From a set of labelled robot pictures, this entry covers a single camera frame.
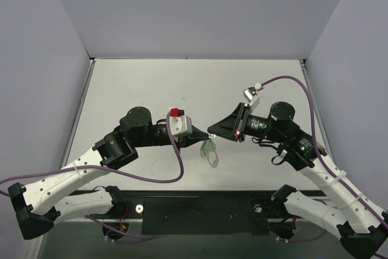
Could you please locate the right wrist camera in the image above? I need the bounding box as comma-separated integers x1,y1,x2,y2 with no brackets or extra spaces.
243,83,263,110

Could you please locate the purple cable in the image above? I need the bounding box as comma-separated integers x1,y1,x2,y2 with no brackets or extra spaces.
262,75,388,259
0,113,185,196

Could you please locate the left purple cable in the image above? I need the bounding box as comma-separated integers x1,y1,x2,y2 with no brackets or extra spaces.
0,113,185,196

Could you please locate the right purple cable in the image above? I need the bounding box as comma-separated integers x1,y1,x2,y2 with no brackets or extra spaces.
262,75,388,259

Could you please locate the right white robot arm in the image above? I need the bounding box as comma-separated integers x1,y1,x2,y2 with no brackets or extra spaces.
208,101,387,258

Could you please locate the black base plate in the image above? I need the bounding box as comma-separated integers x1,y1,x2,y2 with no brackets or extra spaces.
102,190,297,237

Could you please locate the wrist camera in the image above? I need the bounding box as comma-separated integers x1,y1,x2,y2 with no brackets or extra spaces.
169,107,193,137
243,83,263,110

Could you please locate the aluminium table frame rail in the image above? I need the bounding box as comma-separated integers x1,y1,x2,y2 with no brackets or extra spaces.
24,58,96,259

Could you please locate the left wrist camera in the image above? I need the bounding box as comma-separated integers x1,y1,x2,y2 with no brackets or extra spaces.
169,107,193,137

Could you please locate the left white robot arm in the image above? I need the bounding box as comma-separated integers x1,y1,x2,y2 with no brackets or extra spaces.
8,107,210,240

